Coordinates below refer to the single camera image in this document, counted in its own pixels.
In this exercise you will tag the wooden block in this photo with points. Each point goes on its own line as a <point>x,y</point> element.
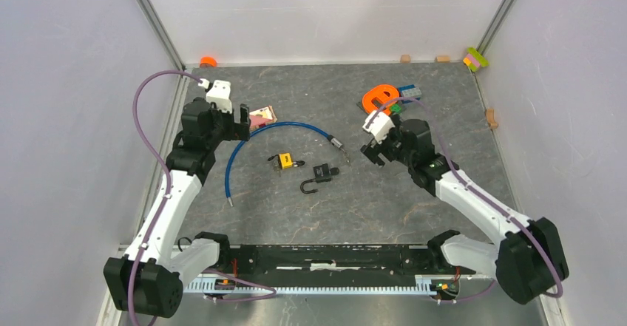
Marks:
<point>442,59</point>
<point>405,59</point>

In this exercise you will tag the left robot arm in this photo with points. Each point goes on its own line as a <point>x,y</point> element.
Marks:
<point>149,279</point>

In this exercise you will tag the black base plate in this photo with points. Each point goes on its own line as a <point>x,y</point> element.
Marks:
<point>387,265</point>

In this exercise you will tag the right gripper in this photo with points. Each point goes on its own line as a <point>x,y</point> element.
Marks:
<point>373,154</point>

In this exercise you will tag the silver key bunch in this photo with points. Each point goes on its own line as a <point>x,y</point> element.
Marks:
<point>345,155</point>

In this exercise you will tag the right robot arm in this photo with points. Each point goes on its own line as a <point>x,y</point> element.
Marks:
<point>524,256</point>

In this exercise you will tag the stacked coloured lego bricks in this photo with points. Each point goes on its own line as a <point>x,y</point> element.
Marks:
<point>474,60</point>

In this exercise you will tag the green lego brick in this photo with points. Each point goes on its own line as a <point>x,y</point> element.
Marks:
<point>396,108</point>

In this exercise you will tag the blue slotted cable duct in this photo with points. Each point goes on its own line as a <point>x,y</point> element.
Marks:
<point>208,285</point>

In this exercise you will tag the orange letter block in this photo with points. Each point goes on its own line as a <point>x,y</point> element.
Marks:
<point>379,96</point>

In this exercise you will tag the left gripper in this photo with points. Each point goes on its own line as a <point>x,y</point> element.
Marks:
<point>229,117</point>

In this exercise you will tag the orange round cap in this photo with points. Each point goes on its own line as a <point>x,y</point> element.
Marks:
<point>207,62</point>

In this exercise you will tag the black padlock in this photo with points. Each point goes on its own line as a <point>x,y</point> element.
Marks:
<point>321,175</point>

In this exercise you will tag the blue lego brick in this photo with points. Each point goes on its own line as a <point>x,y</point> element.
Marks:
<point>410,91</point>

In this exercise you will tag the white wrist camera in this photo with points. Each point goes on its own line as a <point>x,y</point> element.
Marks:
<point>378,125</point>
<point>218,92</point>

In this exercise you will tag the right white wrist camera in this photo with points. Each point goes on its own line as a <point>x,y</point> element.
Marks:
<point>378,125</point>

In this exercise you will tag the yellow padlock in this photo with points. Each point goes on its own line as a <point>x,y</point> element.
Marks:
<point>284,161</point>

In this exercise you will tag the wooden block left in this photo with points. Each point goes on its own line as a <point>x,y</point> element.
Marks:
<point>405,59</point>

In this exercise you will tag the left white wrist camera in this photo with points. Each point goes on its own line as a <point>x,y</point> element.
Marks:
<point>218,92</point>

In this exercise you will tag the wooden block right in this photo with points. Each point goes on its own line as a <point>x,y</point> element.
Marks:
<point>442,59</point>

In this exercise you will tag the wooden arch piece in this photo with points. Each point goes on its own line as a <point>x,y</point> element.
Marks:
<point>491,119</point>

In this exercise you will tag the pink wooden puzzle box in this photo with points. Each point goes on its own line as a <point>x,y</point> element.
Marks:
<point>262,117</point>

